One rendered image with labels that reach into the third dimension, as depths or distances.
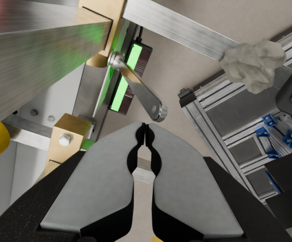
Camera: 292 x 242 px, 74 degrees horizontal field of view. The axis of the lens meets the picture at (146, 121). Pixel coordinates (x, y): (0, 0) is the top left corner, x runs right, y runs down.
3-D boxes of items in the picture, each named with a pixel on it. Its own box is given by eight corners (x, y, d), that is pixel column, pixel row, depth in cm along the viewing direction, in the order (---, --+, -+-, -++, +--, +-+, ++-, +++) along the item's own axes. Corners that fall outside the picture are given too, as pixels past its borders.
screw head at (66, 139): (74, 135, 31) (71, 139, 30) (71, 145, 32) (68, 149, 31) (61, 131, 31) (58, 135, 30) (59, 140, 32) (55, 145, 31)
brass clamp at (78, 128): (94, 122, 36) (87, 137, 32) (78, 172, 42) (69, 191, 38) (61, 110, 35) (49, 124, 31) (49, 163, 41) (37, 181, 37)
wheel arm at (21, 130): (209, 177, 42) (214, 193, 38) (200, 187, 43) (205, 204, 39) (-4, 104, 35) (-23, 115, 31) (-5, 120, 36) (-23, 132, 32)
